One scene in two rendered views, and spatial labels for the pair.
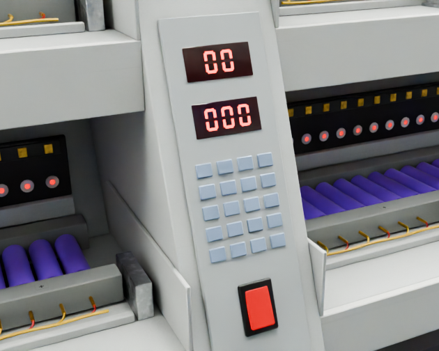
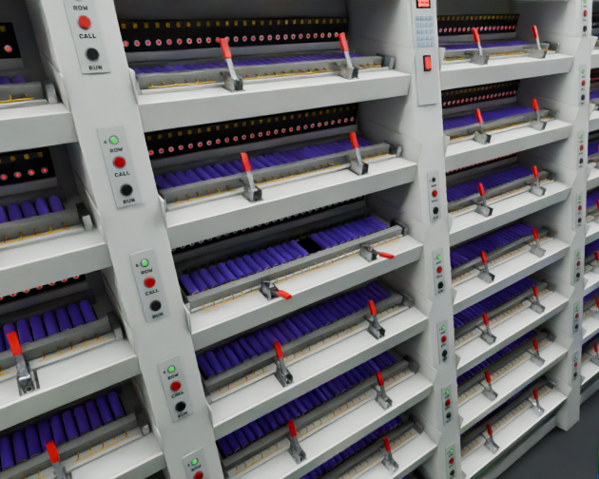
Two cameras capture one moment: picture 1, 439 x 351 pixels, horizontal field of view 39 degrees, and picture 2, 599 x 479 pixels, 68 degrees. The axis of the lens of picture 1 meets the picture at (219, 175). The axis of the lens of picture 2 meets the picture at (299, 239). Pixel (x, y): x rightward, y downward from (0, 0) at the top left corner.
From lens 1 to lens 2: 80 cm
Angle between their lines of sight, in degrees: 15
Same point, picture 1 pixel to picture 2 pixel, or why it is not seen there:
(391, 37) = not seen: outside the picture
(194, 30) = not seen: outside the picture
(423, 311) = (463, 78)
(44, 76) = not seen: outside the picture
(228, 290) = (420, 56)
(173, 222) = (409, 33)
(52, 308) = (364, 65)
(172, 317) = (402, 67)
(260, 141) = (430, 11)
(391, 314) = (455, 76)
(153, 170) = (400, 19)
